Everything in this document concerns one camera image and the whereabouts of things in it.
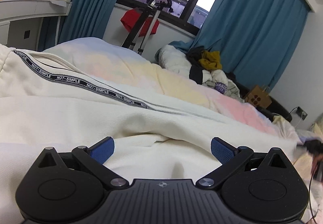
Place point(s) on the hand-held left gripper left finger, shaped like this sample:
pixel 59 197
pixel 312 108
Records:
pixel 102 149

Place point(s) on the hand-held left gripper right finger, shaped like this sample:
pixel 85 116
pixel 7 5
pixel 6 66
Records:
pixel 223 151

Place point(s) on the white pants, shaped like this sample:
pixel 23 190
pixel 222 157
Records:
pixel 75 113

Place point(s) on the cream yellow blanket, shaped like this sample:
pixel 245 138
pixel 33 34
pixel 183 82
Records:
pixel 285 125

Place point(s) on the black sofa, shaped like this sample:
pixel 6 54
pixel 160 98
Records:
pixel 280 111

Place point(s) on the brown paper bag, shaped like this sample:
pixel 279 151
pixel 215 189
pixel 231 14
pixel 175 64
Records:
pixel 257 98

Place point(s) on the dark garment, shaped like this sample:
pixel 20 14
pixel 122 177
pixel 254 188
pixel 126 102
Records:
pixel 195 72

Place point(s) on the pastel bed duvet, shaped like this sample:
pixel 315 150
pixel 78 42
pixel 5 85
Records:
pixel 151 75

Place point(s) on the mustard yellow garment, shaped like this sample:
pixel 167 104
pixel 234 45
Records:
pixel 210 59

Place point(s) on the black and silver tripod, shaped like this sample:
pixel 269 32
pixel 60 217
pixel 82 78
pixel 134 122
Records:
pixel 133 35

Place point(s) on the red cloth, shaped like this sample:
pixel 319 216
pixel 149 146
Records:
pixel 131 18

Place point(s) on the white dresser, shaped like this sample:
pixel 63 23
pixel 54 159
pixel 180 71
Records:
pixel 25 8

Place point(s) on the wall socket with charger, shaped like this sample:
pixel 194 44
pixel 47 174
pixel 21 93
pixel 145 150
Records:
pixel 302 112

